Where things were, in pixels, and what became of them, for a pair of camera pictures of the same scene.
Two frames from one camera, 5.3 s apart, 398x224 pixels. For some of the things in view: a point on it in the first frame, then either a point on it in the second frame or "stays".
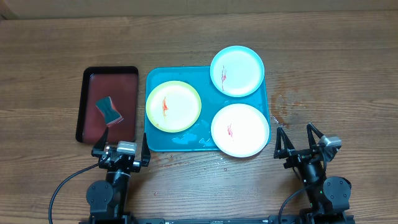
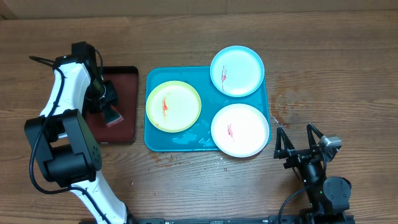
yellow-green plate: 173,106 stays
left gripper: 132,165 to 112,98
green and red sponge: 106,107 stays
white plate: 239,130 stays
